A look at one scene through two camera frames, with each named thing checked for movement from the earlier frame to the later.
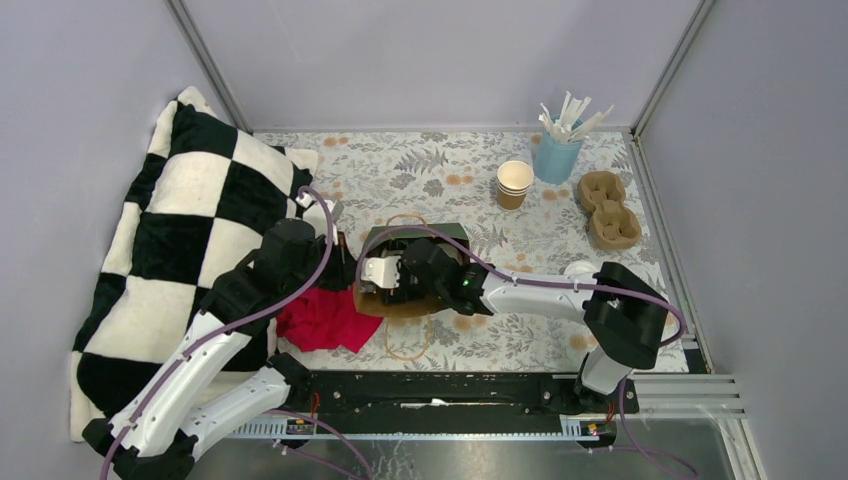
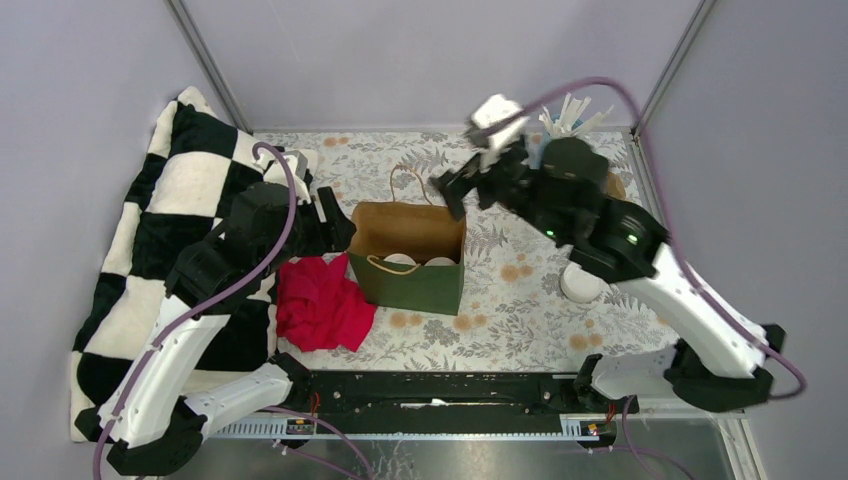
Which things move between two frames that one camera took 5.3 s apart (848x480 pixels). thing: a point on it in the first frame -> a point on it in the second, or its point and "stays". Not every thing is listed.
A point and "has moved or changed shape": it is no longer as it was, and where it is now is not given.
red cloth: (325, 318) stays
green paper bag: (454, 235) has moved or changed shape
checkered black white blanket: (204, 198) stays
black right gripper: (404, 292) -> (454, 183)
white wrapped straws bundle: (563, 128) stays
